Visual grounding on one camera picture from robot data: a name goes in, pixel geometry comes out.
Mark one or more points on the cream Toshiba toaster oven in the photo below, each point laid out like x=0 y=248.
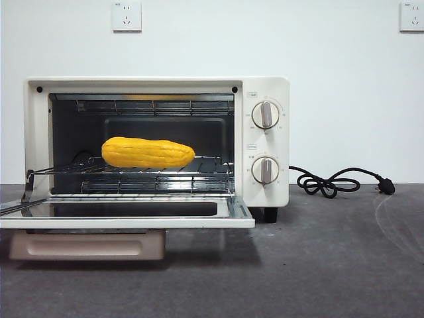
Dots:
x=283 y=149

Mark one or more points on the cream oven temperature knob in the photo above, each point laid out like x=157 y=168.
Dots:
x=265 y=115

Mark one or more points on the white wall socket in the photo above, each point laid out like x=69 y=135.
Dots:
x=127 y=16
x=412 y=16

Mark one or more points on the yellow corn cob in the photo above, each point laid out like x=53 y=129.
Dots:
x=149 y=152

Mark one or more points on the cream oven timer knob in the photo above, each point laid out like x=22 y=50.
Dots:
x=265 y=170

